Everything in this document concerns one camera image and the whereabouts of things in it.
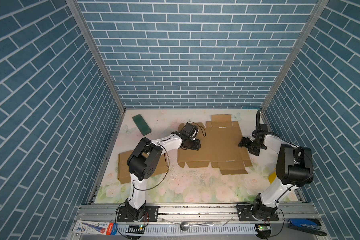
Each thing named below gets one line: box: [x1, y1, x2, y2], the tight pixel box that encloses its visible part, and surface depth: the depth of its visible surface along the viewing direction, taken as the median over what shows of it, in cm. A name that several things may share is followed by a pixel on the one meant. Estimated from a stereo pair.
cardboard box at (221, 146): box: [177, 114, 253, 175], surface depth 98 cm
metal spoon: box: [180, 221, 221, 232], surface depth 72 cm
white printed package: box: [72, 220, 118, 236], surface depth 71 cm
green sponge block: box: [132, 114, 152, 136], surface depth 110 cm
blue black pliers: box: [287, 218, 328, 236], surface depth 71 cm
